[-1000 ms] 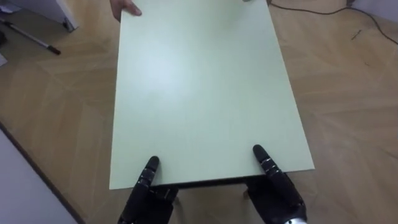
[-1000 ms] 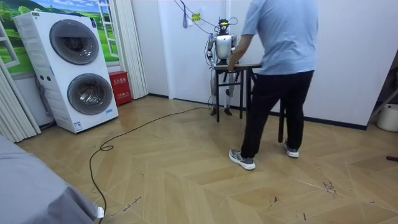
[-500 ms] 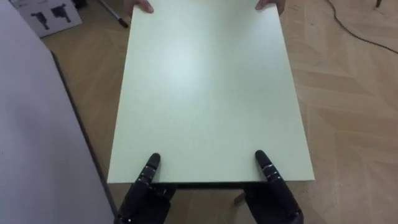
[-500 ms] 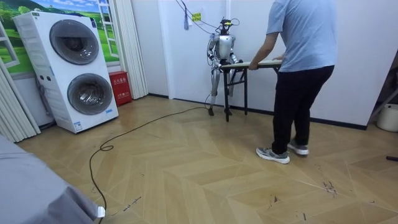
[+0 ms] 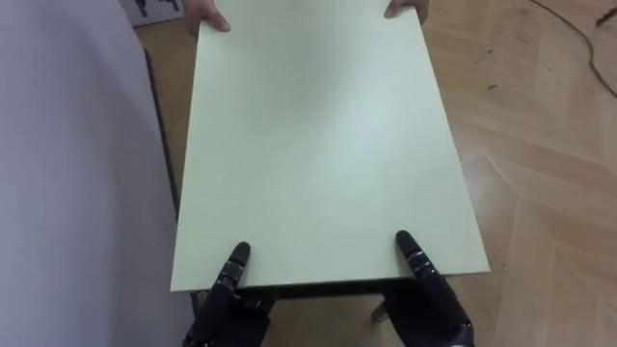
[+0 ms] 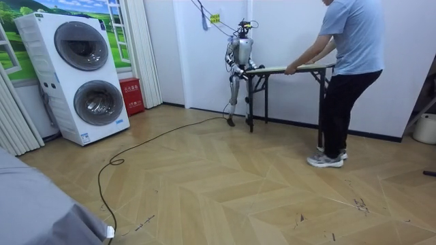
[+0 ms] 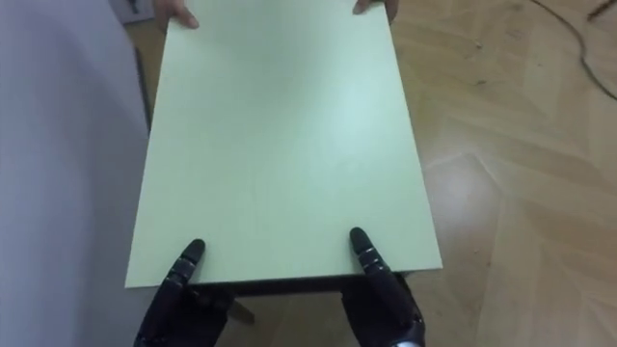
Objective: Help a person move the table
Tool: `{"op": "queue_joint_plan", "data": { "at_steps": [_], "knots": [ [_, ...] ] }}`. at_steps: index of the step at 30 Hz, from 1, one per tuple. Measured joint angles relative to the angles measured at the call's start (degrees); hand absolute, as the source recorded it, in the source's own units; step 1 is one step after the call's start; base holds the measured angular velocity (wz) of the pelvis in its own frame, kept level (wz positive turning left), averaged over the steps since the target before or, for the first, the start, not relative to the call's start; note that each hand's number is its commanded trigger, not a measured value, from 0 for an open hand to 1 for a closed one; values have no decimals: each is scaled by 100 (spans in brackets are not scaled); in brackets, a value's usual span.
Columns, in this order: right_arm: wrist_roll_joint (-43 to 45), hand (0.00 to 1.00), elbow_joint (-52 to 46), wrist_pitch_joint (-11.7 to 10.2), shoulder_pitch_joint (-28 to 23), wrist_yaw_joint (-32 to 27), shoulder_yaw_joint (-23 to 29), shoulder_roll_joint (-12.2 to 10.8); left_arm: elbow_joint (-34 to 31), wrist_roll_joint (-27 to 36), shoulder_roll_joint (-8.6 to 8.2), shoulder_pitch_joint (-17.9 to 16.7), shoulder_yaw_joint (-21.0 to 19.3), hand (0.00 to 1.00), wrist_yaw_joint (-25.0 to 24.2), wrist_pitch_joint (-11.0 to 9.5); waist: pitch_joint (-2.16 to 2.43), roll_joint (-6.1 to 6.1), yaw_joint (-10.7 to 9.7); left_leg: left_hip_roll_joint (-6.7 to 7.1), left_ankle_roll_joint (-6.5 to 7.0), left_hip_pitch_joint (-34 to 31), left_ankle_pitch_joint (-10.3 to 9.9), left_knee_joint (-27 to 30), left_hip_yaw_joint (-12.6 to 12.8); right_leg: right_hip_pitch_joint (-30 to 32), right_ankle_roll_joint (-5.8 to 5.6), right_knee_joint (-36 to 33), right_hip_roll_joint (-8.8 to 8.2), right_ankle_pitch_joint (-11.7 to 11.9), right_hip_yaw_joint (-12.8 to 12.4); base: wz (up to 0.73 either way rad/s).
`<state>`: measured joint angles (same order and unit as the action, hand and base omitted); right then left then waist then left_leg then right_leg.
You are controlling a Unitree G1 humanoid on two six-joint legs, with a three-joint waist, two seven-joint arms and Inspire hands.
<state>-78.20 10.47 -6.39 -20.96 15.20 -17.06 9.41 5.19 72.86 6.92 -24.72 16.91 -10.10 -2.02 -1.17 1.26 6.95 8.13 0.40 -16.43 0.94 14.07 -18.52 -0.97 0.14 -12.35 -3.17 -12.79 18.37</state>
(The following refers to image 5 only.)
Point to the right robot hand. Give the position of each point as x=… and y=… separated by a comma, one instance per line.
x=429, y=308

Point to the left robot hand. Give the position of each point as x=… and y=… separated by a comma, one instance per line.
x=226, y=308

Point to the pale green top table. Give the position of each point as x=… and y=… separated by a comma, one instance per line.
x=318, y=144

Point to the white poster with black figures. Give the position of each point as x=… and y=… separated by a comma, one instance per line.
x=152, y=10

